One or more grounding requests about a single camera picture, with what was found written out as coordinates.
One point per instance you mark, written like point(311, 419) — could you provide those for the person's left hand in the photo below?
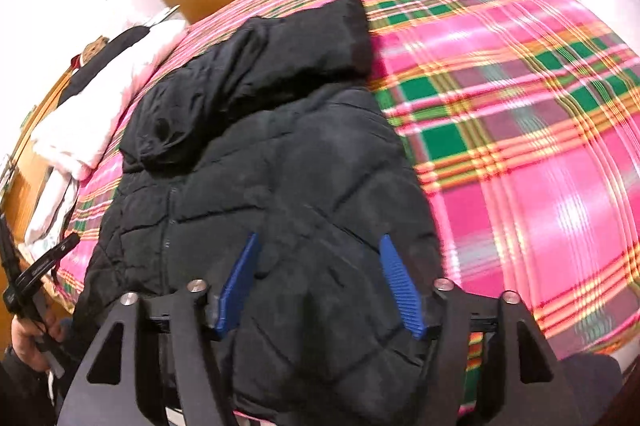
point(27, 346)

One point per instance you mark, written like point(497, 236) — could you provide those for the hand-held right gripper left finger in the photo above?
point(239, 288)

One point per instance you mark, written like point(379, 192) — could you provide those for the black folded garment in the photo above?
point(107, 59)

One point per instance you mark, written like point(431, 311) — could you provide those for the pink plaid bed sheet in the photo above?
point(525, 116)

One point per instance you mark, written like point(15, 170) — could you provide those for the white rolled pillow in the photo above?
point(50, 211)

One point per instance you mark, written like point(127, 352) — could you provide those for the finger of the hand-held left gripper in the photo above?
point(62, 246)

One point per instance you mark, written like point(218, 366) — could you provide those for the black puffer jacket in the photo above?
point(280, 166)

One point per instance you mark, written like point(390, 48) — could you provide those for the person's left forearm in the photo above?
point(20, 396)

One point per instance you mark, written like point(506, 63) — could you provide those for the wooden headboard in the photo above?
point(25, 186)

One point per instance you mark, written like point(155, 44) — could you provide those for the white duvet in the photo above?
point(100, 116)

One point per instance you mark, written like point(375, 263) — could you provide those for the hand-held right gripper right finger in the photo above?
point(400, 291)

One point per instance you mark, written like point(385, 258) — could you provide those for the brown teddy bear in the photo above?
point(94, 49)

